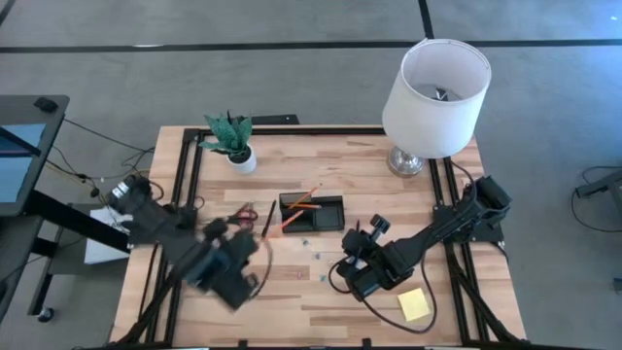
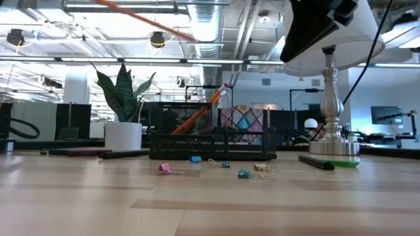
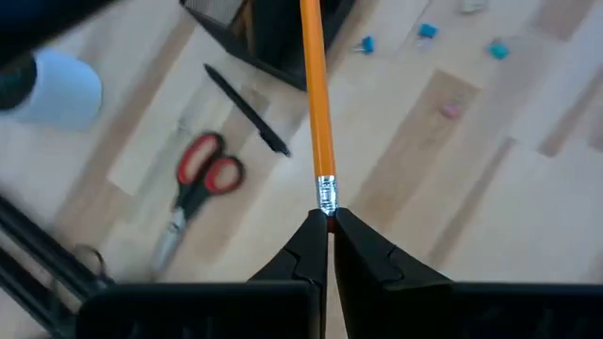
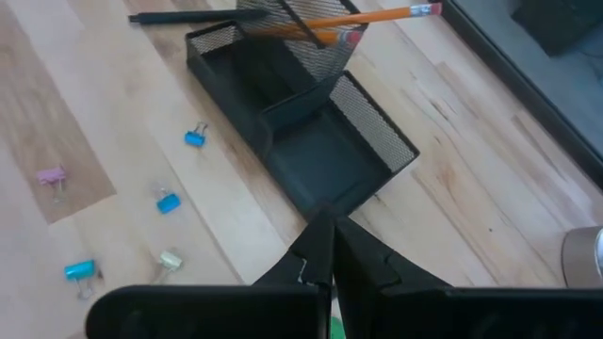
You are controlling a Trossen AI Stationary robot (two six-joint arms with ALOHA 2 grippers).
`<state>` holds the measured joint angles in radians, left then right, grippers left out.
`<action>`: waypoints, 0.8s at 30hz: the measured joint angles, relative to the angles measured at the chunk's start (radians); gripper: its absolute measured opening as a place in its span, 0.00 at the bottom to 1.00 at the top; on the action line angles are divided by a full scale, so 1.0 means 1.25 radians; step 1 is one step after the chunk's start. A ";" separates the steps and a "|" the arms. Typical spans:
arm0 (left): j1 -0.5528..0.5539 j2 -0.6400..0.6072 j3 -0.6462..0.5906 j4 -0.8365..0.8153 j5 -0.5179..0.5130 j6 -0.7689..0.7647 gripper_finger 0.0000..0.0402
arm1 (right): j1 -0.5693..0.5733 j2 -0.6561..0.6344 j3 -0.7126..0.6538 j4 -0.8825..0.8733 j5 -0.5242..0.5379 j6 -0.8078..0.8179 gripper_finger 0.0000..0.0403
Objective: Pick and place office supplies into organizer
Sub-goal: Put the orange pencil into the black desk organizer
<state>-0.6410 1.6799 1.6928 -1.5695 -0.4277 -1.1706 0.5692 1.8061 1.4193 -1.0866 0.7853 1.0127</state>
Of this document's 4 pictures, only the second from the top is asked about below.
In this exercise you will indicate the pink binder clip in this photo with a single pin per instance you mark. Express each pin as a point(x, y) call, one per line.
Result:
point(165, 168)

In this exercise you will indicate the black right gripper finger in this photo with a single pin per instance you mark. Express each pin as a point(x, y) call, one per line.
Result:
point(308, 26)

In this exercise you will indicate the dark chair back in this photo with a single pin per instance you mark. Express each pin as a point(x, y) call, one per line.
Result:
point(69, 133)

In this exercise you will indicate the small green stapler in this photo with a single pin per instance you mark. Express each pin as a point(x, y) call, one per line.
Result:
point(344, 164)

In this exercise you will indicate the black aluminium table frame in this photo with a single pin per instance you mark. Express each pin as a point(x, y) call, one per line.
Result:
point(65, 144)

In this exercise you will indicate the beige binder clip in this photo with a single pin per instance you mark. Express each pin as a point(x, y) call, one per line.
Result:
point(260, 167)

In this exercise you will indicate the black marker pen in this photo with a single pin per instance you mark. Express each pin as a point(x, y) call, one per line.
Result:
point(315, 162)
point(124, 154)

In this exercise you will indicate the black computer monitor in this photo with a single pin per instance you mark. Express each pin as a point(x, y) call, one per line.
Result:
point(144, 113)

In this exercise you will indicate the small white bottle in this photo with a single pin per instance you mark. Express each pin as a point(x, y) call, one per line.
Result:
point(352, 137)

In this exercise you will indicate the long ceiling light bar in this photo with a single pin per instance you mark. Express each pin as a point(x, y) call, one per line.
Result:
point(213, 61)

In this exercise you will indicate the white round ball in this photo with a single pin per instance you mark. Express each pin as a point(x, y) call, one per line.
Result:
point(310, 123)

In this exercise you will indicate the colourful patterned panel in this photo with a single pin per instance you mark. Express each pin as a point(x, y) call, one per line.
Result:
point(243, 118)

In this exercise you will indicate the teal binder clip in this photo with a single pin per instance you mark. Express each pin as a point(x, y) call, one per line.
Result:
point(243, 173)

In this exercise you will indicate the black mesh desk organizer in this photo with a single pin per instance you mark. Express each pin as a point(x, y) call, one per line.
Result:
point(183, 147)

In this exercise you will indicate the silver ceiling air duct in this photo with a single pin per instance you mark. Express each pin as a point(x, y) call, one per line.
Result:
point(206, 26)

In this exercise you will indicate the blue binder clip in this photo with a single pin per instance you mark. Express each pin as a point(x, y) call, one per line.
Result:
point(225, 165)
point(195, 159)

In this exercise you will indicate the small silver metal post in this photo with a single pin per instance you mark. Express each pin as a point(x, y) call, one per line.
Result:
point(10, 146)

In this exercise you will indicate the black metal stand frame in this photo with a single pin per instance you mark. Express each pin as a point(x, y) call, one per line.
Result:
point(311, 90)
point(210, 86)

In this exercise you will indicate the snake plant in white pot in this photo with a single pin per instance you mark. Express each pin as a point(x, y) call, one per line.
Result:
point(123, 136)

